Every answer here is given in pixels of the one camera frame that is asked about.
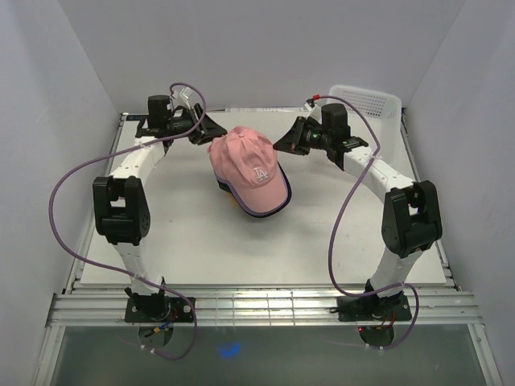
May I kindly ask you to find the purple cable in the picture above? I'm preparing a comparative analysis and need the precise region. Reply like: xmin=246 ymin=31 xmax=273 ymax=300
xmin=47 ymin=82 xmax=208 ymax=361
xmin=311 ymin=94 xmax=419 ymax=351

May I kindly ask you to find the white plastic basket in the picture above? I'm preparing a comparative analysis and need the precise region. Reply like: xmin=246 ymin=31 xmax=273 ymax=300
xmin=329 ymin=84 xmax=402 ymax=135

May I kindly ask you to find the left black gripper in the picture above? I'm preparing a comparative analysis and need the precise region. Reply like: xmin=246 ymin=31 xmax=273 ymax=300
xmin=167 ymin=104 xmax=227 ymax=146

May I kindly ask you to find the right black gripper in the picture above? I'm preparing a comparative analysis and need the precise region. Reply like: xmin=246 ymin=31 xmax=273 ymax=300
xmin=273 ymin=117 xmax=331 ymax=157

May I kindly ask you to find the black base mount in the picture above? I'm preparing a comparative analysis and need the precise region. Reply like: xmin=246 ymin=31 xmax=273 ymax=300
xmin=329 ymin=294 xmax=412 ymax=322
xmin=124 ymin=297 xmax=196 ymax=324

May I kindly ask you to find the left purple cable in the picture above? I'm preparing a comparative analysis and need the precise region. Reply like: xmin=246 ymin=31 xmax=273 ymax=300
xmin=47 ymin=82 xmax=208 ymax=361

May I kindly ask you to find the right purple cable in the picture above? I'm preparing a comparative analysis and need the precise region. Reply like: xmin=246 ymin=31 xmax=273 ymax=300
xmin=311 ymin=94 xmax=419 ymax=351

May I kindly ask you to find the black gold R cap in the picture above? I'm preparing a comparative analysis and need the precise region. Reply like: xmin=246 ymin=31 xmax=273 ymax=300
xmin=216 ymin=168 xmax=292 ymax=220

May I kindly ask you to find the purple baseball cap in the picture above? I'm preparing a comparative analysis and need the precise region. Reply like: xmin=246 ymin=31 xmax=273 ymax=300
xmin=216 ymin=172 xmax=291 ymax=218

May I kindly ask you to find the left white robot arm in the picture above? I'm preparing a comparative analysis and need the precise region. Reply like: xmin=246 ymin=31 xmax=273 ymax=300
xmin=93 ymin=95 xmax=227 ymax=322

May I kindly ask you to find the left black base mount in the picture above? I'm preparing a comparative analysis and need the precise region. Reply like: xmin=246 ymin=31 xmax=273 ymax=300
xmin=124 ymin=297 xmax=196 ymax=324

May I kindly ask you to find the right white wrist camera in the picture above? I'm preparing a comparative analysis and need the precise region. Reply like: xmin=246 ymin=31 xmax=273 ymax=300
xmin=305 ymin=94 xmax=321 ymax=122

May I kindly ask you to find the pink LA baseball cap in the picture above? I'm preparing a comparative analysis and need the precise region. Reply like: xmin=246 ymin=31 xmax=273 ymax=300
xmin=208 ymin=126 xmax=291 ymax=218

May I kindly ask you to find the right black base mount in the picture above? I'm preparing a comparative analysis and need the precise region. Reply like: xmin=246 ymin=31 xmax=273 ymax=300
xmin=329 ymin=294 xmax=412 ymax=322

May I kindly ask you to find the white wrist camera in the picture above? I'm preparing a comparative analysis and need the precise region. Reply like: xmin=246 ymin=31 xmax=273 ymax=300
xmin=305 ymin=94 xmax=321 ymax=122
xmin=171 ymin=87 xmax=193 ymax=109

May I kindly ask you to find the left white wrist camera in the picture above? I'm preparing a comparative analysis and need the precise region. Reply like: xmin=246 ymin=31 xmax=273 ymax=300
xmin=171 ymin=87 xmax=193 ymax=109

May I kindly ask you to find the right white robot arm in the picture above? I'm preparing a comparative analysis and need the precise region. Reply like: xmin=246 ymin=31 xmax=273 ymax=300
xmin=274 ymin=96 xmax=443 ymax=319

